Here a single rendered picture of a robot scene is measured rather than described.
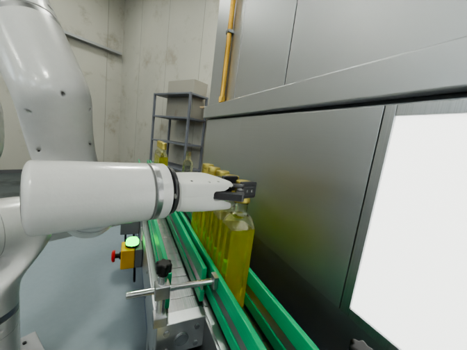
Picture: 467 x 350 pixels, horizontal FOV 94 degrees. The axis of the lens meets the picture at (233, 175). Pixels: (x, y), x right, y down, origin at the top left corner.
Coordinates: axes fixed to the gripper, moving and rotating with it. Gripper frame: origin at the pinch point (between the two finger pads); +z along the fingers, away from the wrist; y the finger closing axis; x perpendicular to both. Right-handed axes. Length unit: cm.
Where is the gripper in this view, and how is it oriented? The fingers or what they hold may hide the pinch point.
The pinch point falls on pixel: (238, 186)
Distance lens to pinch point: 44.5
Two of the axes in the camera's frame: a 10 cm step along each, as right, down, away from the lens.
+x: 1.2, -9.8, -1.5
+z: 7.5, -0.1, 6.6
